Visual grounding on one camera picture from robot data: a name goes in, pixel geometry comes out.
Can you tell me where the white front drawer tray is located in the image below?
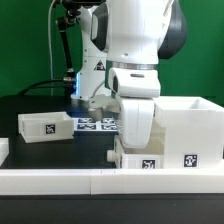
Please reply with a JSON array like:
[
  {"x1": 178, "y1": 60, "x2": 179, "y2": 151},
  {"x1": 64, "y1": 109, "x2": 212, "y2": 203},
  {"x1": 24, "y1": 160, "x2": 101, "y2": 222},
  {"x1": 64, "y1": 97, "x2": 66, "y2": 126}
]
[{"x1": 107, "y1": 129, "x2": 165, "y2": 169}]

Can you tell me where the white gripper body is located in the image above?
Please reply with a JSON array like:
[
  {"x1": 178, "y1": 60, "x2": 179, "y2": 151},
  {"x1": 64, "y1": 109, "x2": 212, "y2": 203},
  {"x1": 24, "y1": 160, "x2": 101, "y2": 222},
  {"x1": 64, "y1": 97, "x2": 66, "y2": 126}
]
[{"x1": 120, "y1": 98, "x2": 154, "y2": 149}]

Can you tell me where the white cable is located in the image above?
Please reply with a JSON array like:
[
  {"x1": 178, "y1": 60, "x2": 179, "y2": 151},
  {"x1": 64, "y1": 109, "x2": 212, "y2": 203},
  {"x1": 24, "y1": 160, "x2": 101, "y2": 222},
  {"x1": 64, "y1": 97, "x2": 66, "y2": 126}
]
[{"x1": 47, "y1": 0, "x2": 59, "y2": 82}]

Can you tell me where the white drawer tray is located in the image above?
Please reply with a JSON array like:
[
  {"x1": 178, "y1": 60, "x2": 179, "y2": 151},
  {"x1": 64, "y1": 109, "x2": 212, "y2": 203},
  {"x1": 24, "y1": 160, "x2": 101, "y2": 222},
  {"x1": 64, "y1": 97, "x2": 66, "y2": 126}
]
[
  {"x1": 18, "y1": 112, "x2": 74, "y2": 143},
  {"x1": 107, "y1": 129, "x2": 165, "y2": 169}
]

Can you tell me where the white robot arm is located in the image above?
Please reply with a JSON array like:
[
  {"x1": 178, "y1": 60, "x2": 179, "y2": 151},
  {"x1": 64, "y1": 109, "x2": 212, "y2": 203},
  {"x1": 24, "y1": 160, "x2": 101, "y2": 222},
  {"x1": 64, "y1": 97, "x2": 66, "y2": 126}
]
[{"x1": 66, "y1": 0, "x2": 187, "y2": 149}]

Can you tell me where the printed marker sheet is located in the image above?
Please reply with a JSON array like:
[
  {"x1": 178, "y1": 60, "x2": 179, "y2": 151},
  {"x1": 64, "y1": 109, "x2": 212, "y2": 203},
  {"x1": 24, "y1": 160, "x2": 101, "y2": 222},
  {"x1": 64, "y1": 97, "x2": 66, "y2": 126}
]
[{"x1": 74, "y1": 117, "x2": 117, "y2": 132}]

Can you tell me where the black cable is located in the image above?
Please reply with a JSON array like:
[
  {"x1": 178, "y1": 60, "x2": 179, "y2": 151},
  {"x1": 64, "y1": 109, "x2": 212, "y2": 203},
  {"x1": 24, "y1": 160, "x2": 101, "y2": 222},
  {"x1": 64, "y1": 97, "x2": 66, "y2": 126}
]
[{"x1": 17, "y1": 78, "x2": 75, "y2": 96}]

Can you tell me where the white left barrier block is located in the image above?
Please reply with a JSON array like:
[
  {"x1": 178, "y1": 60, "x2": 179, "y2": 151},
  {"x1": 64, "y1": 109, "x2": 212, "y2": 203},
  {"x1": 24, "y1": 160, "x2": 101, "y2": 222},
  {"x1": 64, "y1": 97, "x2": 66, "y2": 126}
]
[{"x1": 0, "y1": 138, "x2": 9, "y2": 166}]

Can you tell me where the white drawer cabinet box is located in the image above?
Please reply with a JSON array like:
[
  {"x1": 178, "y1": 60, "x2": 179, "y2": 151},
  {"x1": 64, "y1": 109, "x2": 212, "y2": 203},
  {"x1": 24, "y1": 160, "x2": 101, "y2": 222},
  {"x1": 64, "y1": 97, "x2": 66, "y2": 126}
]
[{"x1": 150, "y1": 96, "x2": 224, "y2": 169}]

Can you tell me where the white front barrier rail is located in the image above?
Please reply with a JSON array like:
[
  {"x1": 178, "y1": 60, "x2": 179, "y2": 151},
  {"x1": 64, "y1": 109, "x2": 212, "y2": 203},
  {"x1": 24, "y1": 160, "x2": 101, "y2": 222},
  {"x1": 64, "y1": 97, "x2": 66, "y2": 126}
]
[{"x1": 0, "y1": 168, "x2": 224, "y2": 196}]

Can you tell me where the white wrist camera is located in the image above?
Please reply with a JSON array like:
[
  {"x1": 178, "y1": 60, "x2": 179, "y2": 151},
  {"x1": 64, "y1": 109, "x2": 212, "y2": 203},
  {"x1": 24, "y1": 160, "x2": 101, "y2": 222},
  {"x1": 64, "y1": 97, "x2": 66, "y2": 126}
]
[{"x1": 108, "y1": 68, "x2": 161, "y2": 99}]

